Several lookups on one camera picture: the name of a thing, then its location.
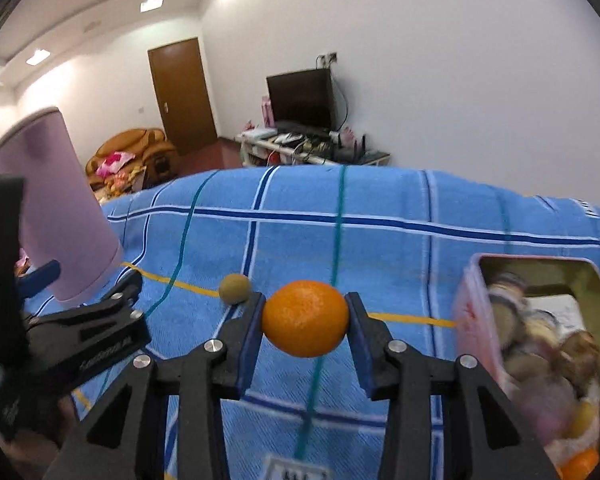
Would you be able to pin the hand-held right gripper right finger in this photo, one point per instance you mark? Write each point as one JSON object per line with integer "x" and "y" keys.
{"x": 362, "y": 345}

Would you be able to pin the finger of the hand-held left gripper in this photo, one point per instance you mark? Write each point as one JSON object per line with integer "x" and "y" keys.
{"x": 40, "y": 276}
{"x": 90, "y": 335}

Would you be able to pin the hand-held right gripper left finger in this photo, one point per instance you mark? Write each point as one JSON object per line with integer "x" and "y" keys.
{"x": 250, "y": 345}

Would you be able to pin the orange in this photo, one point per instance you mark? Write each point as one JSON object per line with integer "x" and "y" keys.
{"x": 305, "y": 317}
{"x": 577, "y": 466}

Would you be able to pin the pink tin box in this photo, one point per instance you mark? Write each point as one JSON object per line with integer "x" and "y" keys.
{"x": 472, "y": 320}

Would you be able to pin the purple onion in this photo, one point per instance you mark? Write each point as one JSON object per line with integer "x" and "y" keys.
{"x": 550, "y": 405}

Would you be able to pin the brown taro root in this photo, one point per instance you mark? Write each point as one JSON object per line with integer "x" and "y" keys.
{"x": 580, "y": 355}

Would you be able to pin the yellow lemon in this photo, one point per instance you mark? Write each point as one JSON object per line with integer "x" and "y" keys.
{"x": 583, "y": 417}

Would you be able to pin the small brown kiwi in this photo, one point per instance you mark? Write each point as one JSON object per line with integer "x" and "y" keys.
{"x": 235, "y": 289}

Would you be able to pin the purple cylindrical container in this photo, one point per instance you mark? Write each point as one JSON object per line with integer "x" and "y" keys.
{"x": 60, "y": 200}

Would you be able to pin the blue checkered blanket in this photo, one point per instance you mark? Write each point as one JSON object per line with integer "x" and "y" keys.
{"x": 380, "y": 260}

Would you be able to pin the pink floral cushion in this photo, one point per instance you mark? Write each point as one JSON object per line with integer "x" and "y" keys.
{"x": 112, "y": 162}

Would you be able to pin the orange leather armchair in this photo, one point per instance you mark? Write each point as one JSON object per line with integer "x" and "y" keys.
{"x": 155, "y": 147}

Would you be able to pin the white television stand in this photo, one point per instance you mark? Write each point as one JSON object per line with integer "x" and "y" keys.
{"x": 365, "y": 160}

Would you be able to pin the rectangular ceiling light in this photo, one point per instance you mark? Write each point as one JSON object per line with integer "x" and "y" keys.
{"x": 151, "y": 5}
{"x": 37, "y": 57}

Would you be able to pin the white media player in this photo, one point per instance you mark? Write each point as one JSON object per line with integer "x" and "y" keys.
{"x": 257, "y": 134}

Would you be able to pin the brown wooden door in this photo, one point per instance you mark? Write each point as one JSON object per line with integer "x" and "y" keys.
{"x": 182, "y": 97}

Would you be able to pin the black television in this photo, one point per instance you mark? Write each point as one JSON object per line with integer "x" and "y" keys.
{"x": 300, "y": 100}

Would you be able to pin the wall socket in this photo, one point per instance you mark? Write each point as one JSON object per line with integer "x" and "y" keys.
{"x": 327, "y": 59}

